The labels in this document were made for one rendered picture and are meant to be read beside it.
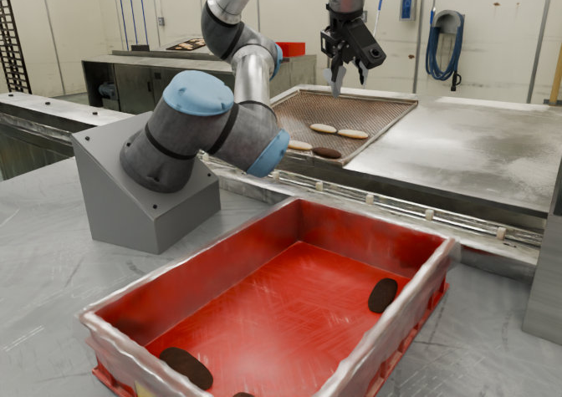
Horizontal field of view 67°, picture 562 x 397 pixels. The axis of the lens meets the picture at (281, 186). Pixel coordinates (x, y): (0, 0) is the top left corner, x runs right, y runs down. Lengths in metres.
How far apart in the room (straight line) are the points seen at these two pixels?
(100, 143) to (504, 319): 0.79
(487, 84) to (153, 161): 4.11
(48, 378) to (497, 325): 0.64
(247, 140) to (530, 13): 3.97
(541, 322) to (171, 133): 0.67
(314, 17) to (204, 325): 5.01
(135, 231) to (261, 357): 0.40
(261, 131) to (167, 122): 0.18
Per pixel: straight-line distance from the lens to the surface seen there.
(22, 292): 0.89
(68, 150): 1.90
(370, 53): 0.95
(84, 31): 8.88
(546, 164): 1.18
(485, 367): 0.67
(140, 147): 0.88
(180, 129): 0.81
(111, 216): 0.93
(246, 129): 0.83
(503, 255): 0.84
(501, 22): 4.65
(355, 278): 0.78
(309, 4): 5.53
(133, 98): 5.45
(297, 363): 0.62
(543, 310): 0.72
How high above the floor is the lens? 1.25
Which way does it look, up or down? 22 degrees down
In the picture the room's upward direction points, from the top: 1 degrees counter-clockwise
